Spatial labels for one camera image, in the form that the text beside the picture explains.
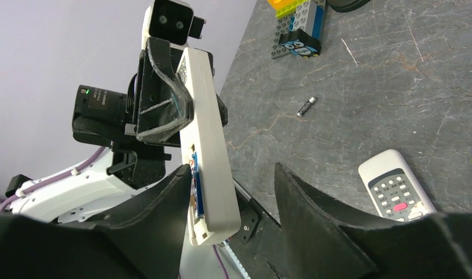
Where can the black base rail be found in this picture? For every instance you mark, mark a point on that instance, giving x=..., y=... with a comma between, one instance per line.
x=258, y=244

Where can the long white remote control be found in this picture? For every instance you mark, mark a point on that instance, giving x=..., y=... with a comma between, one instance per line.
x=204, y=135

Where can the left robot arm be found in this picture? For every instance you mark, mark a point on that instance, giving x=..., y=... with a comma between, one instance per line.
x=35, y=137

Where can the blue battery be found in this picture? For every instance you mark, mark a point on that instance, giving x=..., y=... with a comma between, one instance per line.
x=199, y=210

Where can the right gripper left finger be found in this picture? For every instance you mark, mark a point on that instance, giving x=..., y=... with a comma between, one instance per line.
x=139, y=238

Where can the blue toy brick block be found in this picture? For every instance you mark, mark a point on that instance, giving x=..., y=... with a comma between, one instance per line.
x=300, y=32

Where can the white grey remote control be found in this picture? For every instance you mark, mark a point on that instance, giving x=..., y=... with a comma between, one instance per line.
x=393, y=188

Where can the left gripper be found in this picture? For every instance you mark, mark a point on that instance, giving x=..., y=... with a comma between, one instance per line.
x=158, y=107

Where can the yellow toy brick tower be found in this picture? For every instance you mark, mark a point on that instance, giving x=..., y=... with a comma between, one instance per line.
x=284, y=7

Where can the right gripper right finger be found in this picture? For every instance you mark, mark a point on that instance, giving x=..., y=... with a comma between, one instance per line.
x=326, y=238

